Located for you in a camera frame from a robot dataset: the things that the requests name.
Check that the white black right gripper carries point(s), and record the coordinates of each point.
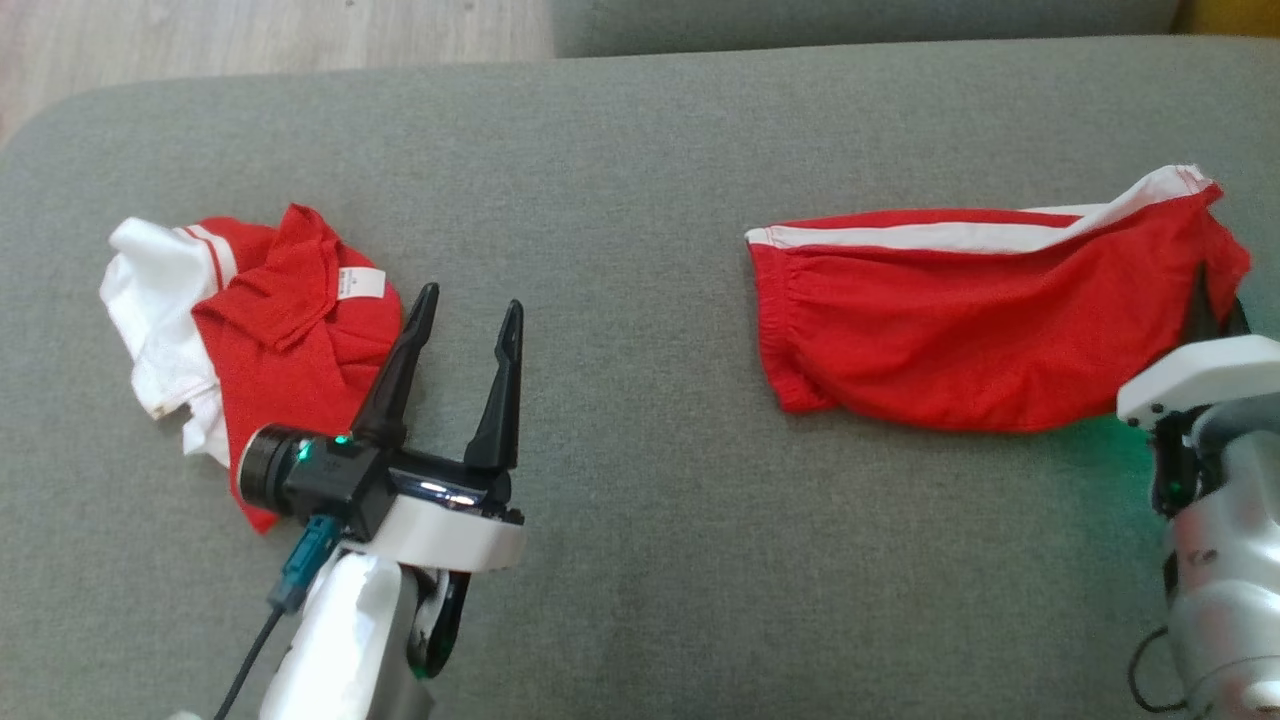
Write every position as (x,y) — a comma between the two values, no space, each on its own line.
(1200,380)

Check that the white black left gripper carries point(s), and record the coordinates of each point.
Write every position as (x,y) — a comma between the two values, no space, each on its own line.
(450,530)

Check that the red Bulls 23 jersey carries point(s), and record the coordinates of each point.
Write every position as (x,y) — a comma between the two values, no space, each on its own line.
(290,340)

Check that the red shorts with white stripe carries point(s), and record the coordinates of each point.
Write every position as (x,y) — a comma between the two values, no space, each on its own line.
(950,330)

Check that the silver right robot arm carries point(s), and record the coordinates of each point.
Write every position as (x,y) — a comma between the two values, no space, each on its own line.
(1230,560)

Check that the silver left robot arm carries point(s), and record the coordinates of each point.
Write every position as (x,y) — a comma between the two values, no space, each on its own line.
(340,640)

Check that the grey sofa seat cushion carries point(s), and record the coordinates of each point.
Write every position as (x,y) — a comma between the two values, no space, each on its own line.
(650,400)

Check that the yellow cushion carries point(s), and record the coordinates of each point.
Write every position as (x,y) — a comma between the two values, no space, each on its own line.
(1230,15)

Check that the grey sofa back cushion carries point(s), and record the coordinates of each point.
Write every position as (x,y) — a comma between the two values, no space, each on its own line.
(850,25)

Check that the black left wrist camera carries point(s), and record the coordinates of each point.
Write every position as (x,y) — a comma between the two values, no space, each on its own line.
(320,475)

